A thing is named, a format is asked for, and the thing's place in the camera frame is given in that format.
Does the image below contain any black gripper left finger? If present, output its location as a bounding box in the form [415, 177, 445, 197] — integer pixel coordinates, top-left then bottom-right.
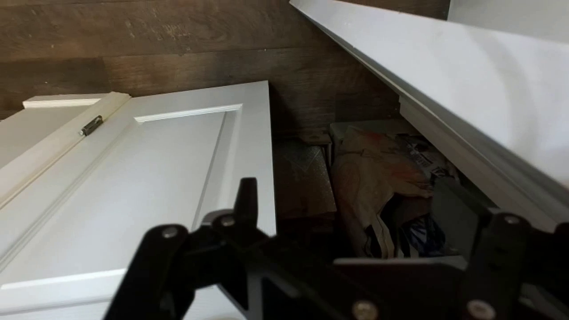
[106, 176, 381, 320]

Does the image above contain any dark metal door hinge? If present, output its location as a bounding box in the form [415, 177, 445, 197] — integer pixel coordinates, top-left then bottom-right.
[79, 113, 107, 138]

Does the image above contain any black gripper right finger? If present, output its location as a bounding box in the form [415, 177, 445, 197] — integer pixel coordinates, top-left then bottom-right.
[431, 174, 569, 320]

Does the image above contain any brown paper bag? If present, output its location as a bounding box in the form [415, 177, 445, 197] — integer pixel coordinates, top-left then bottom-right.
[328, 121, 452, 259]

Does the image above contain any white door frame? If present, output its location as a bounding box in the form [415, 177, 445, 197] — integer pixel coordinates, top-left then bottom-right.
[0, 89, 134, 206]

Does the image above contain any brown cardboard box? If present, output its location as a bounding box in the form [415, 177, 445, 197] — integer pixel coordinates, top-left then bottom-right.
[275, 140, 340, 222]

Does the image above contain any white panelled closet door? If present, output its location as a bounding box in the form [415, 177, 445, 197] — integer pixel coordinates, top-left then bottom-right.
[0, 80, 280, 320]
[289, 0, 569, 233]

